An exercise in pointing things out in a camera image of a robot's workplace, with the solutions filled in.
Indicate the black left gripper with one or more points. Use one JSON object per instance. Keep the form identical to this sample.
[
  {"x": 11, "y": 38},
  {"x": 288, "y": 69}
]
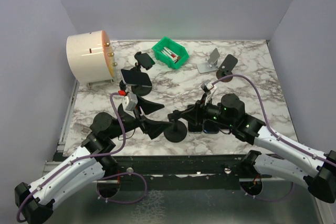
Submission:
[{"x": 154, "y": 128}]

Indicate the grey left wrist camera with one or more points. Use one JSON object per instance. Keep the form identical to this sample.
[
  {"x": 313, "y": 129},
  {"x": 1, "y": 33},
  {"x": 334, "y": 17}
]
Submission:
[{"x": 129, "y": 102}]

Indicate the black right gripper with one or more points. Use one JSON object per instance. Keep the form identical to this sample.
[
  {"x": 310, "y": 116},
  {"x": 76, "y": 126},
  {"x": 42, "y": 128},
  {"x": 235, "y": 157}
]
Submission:
[{"x": 193, "y": 112}]

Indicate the white cylindrical drum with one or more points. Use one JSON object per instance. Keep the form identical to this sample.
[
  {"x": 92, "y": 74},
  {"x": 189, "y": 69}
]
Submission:
[{"x": 90, "y": 57}]

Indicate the brown base phone stand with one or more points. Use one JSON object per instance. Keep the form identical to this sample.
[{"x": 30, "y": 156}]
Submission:
[{"x": 227, "y": 66}]

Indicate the black round base phone stand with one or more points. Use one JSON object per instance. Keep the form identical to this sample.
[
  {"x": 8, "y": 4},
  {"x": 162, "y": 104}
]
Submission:
[{"x": 177, "y": 131}]

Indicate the green plastic bin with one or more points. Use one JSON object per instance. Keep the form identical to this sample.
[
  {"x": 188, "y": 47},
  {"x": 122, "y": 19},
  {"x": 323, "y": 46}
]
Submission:
[{"x": 170, "y": 53}]

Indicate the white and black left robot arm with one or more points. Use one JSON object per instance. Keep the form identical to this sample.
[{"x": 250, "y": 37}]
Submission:
[{"x": 91, "y": 161}]

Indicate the black front phone stand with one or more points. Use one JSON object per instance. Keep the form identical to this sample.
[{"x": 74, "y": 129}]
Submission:
[{"x": 123, "y": 87}]

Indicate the black front mounting rail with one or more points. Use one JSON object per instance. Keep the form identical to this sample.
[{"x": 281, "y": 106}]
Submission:
[{"x": 184, "y": 172}]

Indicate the black phone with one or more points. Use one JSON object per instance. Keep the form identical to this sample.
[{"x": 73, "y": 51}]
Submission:
[{"x": 210, "y": 127}]

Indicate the phone on front stand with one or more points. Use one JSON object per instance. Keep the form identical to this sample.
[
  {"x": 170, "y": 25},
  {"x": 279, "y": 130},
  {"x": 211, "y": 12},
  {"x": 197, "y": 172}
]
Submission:
[{"x": 132, "y": 78}]

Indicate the black clamp phone stand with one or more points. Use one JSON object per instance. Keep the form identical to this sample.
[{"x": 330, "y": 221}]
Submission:
[{"x": 146, "y": 62}]

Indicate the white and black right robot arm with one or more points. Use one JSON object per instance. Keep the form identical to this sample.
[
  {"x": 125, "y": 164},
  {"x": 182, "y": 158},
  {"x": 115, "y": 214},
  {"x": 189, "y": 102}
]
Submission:
[{"x": 300, "y": 164}]

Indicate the silver folding phone stand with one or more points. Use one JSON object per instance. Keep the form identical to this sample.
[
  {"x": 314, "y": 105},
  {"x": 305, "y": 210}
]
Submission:
[{"x": 211, "y": 64}]

